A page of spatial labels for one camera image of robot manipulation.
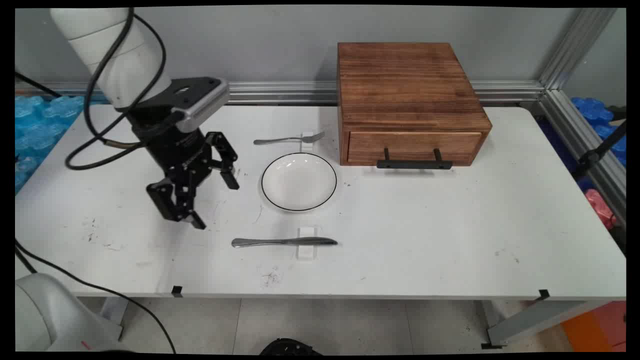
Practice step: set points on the white knife rest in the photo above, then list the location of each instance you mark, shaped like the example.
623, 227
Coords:
306, 253

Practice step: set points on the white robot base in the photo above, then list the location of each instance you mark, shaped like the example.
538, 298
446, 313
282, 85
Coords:
45, 315

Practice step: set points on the grey table leg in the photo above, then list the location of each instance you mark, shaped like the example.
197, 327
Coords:
530, 320
114, 315

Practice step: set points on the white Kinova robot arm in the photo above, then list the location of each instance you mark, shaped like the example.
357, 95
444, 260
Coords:
115, 55

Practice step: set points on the brown wooden cabinet box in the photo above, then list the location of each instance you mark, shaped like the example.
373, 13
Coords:
405, 80

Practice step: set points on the black table edge clip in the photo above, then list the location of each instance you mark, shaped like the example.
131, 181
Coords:
177, 291
544, 294

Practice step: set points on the white fork rest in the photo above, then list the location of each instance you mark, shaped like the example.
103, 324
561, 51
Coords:
307, 134

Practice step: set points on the upright aluminium frame post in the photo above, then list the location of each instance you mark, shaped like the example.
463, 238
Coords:
575, 45

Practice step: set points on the white plate with black rim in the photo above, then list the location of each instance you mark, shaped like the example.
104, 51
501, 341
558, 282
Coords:
299, 182

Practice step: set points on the silver metal knife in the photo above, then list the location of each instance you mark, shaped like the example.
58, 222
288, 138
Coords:
280, 242

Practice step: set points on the silver black wrist camera module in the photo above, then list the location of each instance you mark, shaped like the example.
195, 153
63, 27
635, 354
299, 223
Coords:
205, 107

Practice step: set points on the pink plastic object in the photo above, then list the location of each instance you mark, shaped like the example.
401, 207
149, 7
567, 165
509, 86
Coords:
597, 205

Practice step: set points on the silver metal fork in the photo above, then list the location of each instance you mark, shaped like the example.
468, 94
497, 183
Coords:
280, 140

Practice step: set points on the horizontal aluminium frame rail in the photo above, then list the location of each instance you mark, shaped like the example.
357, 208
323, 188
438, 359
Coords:
280, 92

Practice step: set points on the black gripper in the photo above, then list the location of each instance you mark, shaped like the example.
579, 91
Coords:
175, 150

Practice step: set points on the black stand rod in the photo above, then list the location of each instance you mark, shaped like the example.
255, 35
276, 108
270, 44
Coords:
592, 157

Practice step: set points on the black object on floor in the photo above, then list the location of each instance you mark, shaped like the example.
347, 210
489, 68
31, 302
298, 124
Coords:
290, 347

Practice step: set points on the blue bubble wrap sheet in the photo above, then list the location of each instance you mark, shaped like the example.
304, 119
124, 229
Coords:
592, 110
35, 125

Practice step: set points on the aluminium side frame rail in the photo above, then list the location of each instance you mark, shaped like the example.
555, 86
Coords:
575, 130

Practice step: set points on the orange box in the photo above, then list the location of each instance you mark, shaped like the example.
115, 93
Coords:
600, 325

